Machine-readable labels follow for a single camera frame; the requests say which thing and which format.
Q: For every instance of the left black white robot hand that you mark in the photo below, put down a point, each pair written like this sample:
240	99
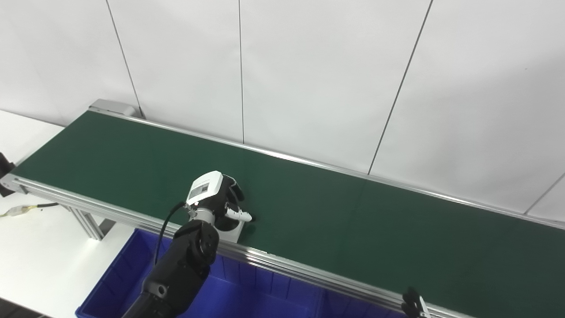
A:
205	187

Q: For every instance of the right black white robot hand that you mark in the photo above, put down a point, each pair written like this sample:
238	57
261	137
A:
412	304

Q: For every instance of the white square part round hole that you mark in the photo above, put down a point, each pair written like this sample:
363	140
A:
231	232

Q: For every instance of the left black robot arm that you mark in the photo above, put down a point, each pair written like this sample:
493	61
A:
181	269

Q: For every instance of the blue plastic bin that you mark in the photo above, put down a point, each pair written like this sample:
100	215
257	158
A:
247	291
353	307

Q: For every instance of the green conveyor belt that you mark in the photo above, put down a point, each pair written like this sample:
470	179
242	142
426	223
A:
353	221
110	210

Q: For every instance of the aluminium conveyor leg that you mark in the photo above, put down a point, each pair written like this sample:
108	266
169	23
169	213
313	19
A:
88	223

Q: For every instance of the black box at conveyor end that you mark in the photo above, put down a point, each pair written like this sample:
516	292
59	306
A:
5	170

